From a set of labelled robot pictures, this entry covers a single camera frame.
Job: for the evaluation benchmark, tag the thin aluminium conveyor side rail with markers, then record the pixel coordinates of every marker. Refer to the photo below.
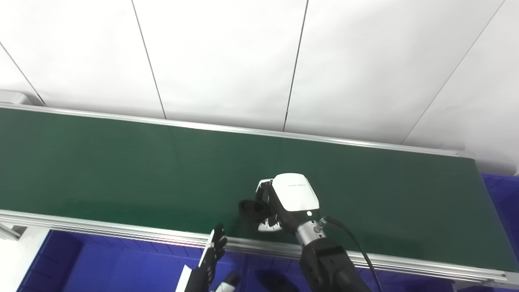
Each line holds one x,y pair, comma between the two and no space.
202,126

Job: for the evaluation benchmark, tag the grey metal conveyor bracket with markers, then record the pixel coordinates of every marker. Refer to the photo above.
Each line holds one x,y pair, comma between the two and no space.
10,232

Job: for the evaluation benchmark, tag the blue bin with white part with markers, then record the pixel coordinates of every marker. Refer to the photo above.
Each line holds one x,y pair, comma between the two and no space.
101,267

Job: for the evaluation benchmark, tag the blue bin with black part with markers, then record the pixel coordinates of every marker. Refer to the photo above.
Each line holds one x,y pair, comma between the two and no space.
405,284

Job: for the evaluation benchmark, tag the empty long blue bin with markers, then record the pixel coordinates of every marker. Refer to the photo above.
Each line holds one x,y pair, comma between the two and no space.
505,211

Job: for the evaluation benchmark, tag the black flanged machine part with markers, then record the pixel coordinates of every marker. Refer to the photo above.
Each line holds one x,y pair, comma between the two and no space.
275,282
251,207

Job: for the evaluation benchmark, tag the green conveyor belt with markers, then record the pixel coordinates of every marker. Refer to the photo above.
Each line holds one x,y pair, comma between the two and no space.
121,170

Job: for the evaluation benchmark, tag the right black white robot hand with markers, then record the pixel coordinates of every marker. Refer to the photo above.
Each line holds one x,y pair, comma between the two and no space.
294,194

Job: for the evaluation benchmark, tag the wide aluminium conveyor side rail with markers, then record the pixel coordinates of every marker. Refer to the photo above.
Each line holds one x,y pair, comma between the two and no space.
101,231

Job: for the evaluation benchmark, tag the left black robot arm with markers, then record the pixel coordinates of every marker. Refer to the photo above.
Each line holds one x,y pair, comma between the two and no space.
194,286

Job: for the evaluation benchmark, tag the grey conveyor end housing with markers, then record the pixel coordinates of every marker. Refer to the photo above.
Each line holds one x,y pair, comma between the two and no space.
12,97

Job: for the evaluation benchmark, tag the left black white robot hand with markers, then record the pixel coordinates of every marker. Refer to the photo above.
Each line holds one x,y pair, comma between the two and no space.
206,271

